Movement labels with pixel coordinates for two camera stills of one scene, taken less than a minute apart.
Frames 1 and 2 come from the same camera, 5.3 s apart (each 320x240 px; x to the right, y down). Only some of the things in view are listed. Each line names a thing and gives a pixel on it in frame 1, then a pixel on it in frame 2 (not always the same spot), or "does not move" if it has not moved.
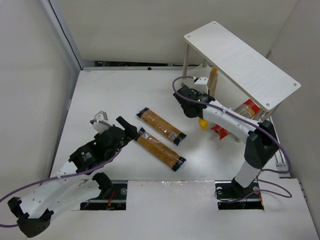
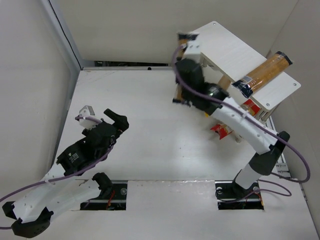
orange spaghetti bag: [158, 150] to [183, 39]
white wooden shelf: [261, 81] does not move
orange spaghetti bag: [159, 124] to [265, 71]
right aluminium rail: [280, 159] does not move
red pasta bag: [249, 109] does not move
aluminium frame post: [63, 34] does not move
